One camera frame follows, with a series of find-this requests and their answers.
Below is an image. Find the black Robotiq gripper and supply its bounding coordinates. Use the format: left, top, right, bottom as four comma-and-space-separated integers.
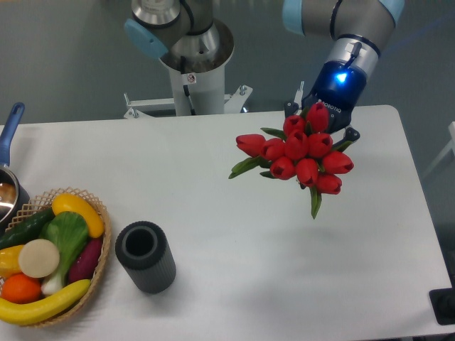
284, 61, 367, 152

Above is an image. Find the red tulip bouquet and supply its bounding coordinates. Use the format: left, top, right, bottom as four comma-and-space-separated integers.
229, 102, 354, 218

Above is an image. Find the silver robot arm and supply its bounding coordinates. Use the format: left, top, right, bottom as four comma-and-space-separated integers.
124, 1, 405, 147

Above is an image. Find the dark grey ribbed vase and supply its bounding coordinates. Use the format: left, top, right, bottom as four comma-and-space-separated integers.
115, 221, 176, 294

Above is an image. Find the black device at edge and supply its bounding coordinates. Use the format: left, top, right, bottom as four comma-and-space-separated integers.
429, 288, 454, 325

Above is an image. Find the green bok choy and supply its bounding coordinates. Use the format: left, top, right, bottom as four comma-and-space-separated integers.
40, 212, 88, 296

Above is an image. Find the purple sweet potato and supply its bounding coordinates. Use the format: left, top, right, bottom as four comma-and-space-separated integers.
68, 239, 102, 283

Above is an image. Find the woven wicker basket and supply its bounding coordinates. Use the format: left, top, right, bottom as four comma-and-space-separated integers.
1, 188, 111, 328

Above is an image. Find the green cucumber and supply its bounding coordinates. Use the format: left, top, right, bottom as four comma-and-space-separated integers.
1, 208, 55, 249

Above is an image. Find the beige round disc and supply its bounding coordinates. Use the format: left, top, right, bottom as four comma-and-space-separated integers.
18, 239, 60, 278

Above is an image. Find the yellow pepper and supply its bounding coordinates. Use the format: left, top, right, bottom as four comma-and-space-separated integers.
0, 244, 24, 278

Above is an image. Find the orange fruit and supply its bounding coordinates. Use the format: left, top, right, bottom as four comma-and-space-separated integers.
1, 274, 41, 304

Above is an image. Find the yellow banana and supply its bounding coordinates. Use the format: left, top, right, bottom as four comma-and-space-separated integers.
1, 279, 91, 326

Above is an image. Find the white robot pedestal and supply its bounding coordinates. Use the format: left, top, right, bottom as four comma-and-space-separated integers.
124, 19, 253, 116

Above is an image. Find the blue handled saucepan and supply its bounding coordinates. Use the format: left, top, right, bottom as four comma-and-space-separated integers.
1, 102, 29, 235

